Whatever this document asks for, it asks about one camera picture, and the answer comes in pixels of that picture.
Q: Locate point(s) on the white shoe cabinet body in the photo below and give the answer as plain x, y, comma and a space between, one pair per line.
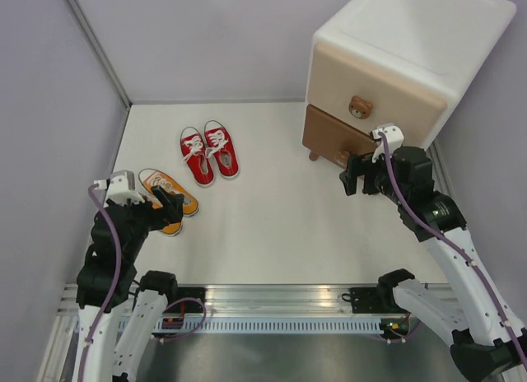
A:
440, 44

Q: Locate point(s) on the orange sneaker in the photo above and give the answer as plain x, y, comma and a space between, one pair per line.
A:
150, 178
172, 229

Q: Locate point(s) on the bear head drawer knob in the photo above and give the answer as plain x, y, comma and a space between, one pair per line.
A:
360, 108

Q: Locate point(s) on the brown drawer knob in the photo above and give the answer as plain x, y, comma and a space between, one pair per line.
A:
341, 158

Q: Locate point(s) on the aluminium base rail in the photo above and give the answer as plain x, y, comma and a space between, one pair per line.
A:
252, 300

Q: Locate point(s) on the right aluminium frame rail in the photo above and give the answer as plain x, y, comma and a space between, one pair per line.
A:
440, 173

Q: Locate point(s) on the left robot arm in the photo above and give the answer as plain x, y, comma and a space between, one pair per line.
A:
116, 311

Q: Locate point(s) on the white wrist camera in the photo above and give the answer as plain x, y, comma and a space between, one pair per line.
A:
120, 189
389, 138

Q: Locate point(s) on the rear orange sneaker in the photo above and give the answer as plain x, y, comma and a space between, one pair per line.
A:
150, 178

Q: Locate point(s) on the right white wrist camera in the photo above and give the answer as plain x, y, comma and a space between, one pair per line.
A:
389, 138

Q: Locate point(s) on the white slotted cable duct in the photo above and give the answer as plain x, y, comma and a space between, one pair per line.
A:
215, 324

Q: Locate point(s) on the red sneaker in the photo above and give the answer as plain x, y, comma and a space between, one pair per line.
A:
221, 147
193, 149

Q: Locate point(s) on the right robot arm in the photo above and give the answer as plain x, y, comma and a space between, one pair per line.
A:
483, 335

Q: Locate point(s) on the aluminium corner frame post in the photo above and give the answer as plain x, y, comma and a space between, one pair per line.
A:
97, 49

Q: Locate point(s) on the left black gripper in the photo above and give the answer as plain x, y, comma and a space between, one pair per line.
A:
171, 212

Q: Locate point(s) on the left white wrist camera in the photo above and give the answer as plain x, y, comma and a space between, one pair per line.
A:
120, 189

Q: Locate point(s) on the front orange sneaker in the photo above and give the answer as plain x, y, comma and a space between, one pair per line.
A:
172, 229

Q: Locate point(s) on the brown drawer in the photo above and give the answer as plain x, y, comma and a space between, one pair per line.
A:
324, 135

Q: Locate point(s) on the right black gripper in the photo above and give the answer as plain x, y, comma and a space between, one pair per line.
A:
360, 165

